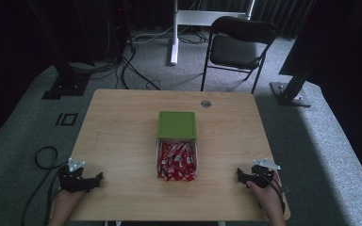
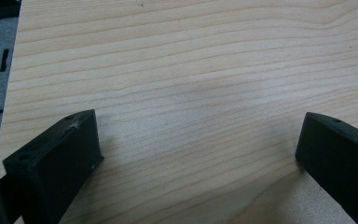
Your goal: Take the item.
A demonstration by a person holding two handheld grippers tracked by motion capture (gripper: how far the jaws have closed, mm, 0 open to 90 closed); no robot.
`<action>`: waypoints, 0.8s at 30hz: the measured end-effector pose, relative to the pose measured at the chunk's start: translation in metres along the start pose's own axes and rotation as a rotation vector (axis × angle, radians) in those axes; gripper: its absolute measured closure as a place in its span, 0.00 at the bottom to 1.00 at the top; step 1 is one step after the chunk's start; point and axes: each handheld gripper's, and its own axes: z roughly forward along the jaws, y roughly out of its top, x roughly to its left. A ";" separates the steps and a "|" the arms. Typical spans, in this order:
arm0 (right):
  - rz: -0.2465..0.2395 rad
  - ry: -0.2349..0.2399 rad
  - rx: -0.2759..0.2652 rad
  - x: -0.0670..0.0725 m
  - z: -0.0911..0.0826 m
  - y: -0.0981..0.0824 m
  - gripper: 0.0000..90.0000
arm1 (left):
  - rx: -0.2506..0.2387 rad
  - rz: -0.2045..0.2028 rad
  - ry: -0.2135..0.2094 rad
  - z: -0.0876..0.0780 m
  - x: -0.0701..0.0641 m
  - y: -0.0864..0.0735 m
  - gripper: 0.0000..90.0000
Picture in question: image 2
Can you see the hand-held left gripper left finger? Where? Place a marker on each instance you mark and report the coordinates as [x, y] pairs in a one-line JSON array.
[[54, 161]]

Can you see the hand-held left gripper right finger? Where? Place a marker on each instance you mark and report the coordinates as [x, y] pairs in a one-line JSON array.
[[338, 161]]

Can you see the black strip on floor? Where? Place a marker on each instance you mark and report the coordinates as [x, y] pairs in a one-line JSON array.
[[4, 60]]

